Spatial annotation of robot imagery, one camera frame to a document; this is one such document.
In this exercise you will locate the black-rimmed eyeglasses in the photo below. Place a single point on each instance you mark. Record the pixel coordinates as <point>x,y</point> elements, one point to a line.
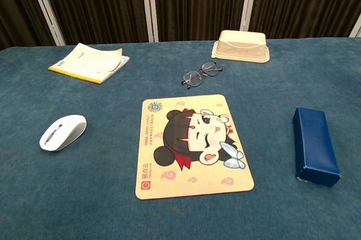
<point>193,78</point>

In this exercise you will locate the white computer mouse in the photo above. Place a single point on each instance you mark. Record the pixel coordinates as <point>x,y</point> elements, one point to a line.
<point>63,132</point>

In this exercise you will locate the cartoon girl mouse pad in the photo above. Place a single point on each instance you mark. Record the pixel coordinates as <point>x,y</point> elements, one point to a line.
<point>194,144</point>

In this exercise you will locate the white notebook with yellow spine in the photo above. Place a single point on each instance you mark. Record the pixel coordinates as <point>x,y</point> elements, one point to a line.
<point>90,62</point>

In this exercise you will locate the blue glasses case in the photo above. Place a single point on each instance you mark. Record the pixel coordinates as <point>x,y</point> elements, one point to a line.
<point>314,144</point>

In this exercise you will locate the cream plastic lunch box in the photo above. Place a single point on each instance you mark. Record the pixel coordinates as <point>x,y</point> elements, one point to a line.
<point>242,45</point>

